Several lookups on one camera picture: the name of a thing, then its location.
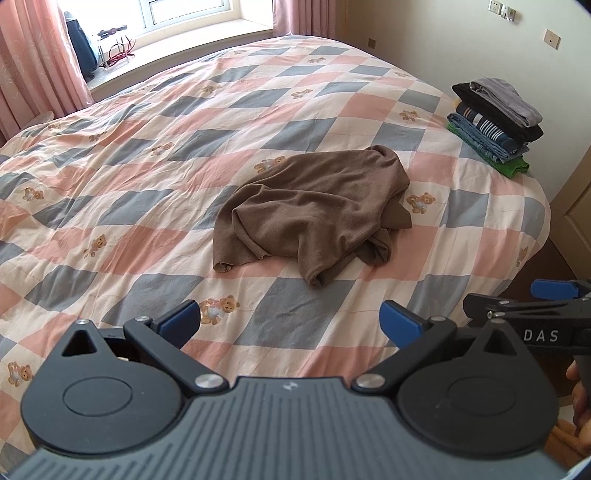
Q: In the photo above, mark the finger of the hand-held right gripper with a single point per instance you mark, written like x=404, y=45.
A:
x=554, y=289
x=480, y=305

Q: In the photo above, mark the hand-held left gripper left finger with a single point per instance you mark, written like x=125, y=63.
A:
x=182, y=323

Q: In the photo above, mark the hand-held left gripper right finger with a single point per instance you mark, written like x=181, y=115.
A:
x=399, y=325

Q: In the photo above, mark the brown sweater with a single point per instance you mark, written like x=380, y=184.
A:
x=314, y=207

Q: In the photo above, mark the person's right hand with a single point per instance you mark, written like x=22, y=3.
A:
x=584, y=410

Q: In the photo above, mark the wooden door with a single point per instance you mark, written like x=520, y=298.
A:
x=575, y=217

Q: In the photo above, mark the folded green garment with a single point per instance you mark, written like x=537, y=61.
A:
x=512, y=168

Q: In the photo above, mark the checkered bear print quilt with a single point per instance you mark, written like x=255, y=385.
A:
x=138, y=184

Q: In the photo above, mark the folded blue garment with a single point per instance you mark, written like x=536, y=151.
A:
x=471, y=134

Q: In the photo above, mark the folded striped navy garment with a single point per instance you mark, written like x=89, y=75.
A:
x=489, y=127

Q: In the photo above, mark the folded black garment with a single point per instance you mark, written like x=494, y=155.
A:
x=485, y=108

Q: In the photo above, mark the folded grey garment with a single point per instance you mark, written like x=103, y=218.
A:
x=508, y=99

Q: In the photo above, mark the white quilted pad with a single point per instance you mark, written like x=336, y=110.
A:
x=42, y=119

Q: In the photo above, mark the windowsill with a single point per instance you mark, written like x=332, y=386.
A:
x=184, y=46

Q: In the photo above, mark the dark blue bag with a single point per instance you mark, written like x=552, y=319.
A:
x=81, y=46

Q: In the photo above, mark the wide pink curtain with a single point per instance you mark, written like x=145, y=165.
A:
x=32, y=60

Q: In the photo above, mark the window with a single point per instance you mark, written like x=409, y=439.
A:
x=184, y=9

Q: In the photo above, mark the narrow pink curtain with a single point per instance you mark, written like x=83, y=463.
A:
x=304, y=16

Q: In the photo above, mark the white wall socket with plug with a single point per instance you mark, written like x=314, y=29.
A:
x=509, y=13

